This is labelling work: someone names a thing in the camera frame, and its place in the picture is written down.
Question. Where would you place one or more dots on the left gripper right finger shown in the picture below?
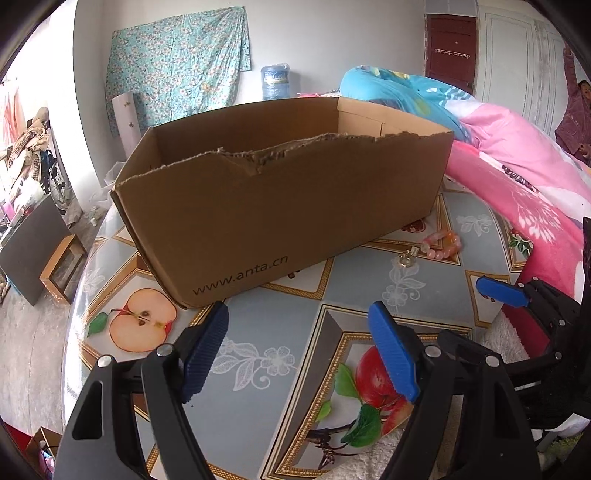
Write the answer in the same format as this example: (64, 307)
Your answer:
(494, 440)

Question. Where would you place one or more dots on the pink floral blanket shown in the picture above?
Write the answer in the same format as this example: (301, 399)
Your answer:
(428, 226)

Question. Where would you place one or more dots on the blue patterned quilt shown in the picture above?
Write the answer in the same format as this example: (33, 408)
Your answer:
(418, 95)

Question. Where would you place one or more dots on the blue water jug on dispenser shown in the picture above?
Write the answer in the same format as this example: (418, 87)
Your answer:
(276, 81)

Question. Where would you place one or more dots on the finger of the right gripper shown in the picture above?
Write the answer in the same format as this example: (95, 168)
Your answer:
(502, 292)

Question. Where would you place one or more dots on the small wooden stool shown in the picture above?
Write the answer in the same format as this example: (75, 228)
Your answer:
(59, 271)

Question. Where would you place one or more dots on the rolled pink mat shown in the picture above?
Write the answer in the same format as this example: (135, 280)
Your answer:
(126, 121)

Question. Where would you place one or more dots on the brown cardboard box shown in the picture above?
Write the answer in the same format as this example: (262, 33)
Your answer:
(227, 200)

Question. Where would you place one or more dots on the floral teal wall cloth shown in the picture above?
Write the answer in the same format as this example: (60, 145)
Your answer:
(178, 66)

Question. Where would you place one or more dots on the pile of clothes on chair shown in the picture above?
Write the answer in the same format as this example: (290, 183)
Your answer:
(23, 159)

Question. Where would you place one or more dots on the fruit pattern tablecloth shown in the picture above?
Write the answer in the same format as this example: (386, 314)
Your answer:
(293, 391)

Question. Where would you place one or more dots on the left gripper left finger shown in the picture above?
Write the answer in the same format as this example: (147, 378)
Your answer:
(101, 439)

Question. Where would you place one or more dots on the dark red door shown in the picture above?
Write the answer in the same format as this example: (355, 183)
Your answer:
(451, 50)

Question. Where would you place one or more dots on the grey low cabinet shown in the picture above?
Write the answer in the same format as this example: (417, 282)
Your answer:
(28, 248)

